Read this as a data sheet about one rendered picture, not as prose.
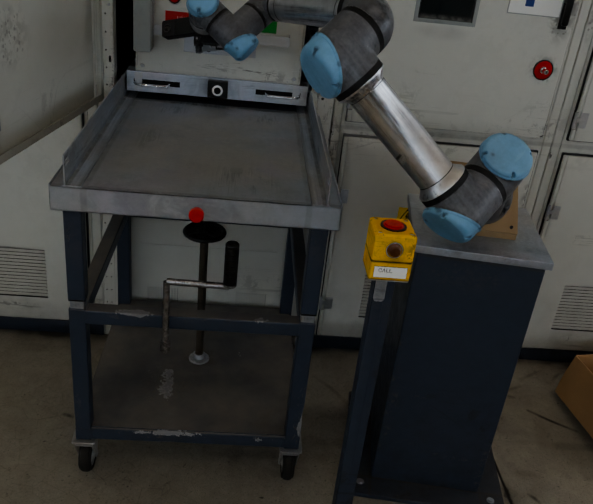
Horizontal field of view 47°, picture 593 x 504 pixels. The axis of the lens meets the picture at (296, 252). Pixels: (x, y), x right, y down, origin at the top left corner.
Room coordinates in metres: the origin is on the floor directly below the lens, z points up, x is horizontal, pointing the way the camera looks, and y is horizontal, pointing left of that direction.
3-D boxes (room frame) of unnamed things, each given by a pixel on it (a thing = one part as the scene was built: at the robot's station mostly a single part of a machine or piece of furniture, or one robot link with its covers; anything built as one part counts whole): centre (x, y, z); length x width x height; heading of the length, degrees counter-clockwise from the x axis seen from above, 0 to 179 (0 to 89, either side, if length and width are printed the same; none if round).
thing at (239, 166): (1.68, 0.25, 0.82); 0.68 x 0.62 x 0.06; 6
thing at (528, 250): (1.58, -0.44, 0.74); 0.32 x 0.32 x 0.02; 88
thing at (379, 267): (1.19, -0.18, 0.85); 0.08 x 0.08 x 0.10; 6
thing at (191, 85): (2.07, 0.29, 0.89); 0.54 x 0.05 x 0.06; 96
